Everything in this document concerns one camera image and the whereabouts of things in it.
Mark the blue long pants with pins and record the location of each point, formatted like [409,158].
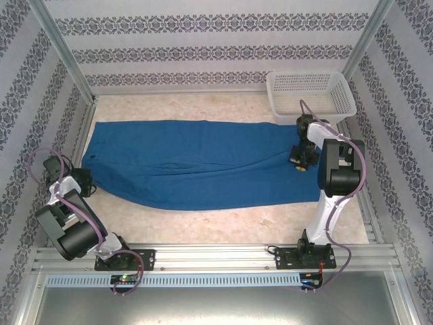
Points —
[169,149]

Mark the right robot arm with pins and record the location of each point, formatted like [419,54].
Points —
[324,220]

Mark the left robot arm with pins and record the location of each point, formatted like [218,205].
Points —
[78,237]

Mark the white plastic mesh basket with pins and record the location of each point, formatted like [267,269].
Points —
[287,96]

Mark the grey sheet metal panel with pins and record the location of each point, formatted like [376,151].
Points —
[216,306]

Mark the aluminium frame rail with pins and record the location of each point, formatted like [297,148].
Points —
[84,128]
[176,92]
[368,216]

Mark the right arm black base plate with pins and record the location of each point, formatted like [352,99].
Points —
[284,259]

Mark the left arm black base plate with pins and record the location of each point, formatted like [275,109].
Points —
[149,259]

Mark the wide aluminium mounting rail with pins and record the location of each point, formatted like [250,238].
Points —
[216,257]

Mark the aluminium frame post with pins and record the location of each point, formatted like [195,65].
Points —
[61,44]
[367,37]

